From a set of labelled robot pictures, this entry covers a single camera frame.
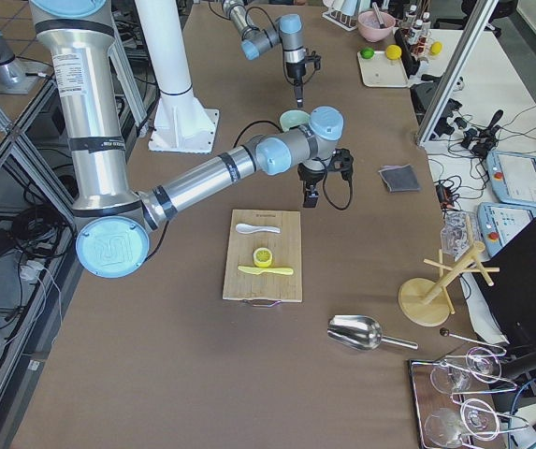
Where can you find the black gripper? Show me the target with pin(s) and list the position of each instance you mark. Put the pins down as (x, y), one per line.
(296, 71)
(310, 176)

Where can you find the mint green bowl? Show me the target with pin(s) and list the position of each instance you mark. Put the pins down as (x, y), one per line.
(293, 118)

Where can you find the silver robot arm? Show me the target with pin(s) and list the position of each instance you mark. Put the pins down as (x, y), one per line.
(285, 32)
(114, 221)

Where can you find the white ceramic spoon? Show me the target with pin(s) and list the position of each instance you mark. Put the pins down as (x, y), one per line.
(243, 228)

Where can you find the pink bowl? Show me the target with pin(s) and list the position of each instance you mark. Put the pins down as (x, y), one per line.
(370, 29)

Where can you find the yellow lemon half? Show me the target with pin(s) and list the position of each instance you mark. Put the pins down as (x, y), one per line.
(263, 257)

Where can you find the green lime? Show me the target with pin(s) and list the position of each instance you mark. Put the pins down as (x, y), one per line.
(367, 53)

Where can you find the bamboo cutting board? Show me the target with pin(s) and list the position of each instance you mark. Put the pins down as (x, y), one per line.
(286, 249)

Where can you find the cream plastic tray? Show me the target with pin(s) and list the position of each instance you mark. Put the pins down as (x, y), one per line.
(381, 72)

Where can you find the grey folded cloth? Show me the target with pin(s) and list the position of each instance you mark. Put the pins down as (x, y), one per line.
(399, 179)

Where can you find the yellow plastic knife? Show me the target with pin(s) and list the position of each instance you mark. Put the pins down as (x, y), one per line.
(258, 271)

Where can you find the yellow lemon on tray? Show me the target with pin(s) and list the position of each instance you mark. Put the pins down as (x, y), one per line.
(393, 52)

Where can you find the metal scoop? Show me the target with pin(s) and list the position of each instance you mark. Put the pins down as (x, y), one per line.
(362, 332)

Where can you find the wooden mug tree stand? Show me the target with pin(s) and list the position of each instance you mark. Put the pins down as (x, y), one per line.
(428, 303)

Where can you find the lower teach pendant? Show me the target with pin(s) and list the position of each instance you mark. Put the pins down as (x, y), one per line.
(499, 223)

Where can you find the teach pendant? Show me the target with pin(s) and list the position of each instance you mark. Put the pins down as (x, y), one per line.
(513, 177)
(499, 223)

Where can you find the upper teach pendant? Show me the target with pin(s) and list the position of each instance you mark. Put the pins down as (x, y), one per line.
(513, 177)

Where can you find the black monitor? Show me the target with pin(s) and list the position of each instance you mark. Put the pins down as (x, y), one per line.
(512, 298)

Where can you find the wine glass rack tray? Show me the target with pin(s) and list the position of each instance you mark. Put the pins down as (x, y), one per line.
(453, 400)

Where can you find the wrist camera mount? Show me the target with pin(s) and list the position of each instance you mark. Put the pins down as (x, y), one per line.
(314, 59)
(342, 162)

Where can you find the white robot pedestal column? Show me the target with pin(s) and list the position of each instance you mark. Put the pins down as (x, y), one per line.
(181, 123)

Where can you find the aluminium frame post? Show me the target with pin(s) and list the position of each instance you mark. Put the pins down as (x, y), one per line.
(475, 26)

